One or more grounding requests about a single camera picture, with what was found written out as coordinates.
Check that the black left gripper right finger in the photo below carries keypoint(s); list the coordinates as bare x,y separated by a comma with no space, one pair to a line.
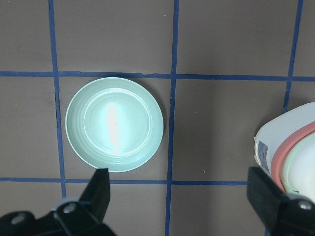
281,213

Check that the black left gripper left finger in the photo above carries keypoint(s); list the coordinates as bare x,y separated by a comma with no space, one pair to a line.
84,217

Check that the white rice cooker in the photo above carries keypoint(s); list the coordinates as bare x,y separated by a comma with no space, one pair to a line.
285,150

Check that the green plate near left arm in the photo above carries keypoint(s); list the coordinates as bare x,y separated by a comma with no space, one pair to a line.
114,123

